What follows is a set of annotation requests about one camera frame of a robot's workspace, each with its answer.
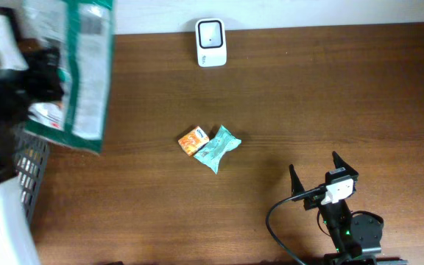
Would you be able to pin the green white wipes pack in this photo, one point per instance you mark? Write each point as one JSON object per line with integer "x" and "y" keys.
{"x": 83, "y": 31}

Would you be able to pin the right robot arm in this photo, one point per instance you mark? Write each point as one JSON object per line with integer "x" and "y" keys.
{"x": 356, "y": 235}

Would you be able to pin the white barcode scanner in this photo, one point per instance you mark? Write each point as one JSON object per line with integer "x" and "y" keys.
{"x": 211, "y": 42}

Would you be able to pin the orange tissue packet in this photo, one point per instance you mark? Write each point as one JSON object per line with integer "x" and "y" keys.
{"x": 193, "y": 141}

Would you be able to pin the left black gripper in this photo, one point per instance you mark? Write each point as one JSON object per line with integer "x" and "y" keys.
{"x": 45, "y": 85}

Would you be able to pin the mint green snack packet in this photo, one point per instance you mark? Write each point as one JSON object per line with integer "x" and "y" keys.
{"x": 212, "y": 153}

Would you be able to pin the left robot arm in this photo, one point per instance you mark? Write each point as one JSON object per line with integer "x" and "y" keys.
{"x": 16, "y": 242}

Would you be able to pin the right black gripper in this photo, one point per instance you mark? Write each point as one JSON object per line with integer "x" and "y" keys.
{"x": 296, "y": 184}

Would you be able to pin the grey plastic mesh basket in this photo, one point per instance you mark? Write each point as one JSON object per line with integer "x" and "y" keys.
{"x": 30, "y": 160}

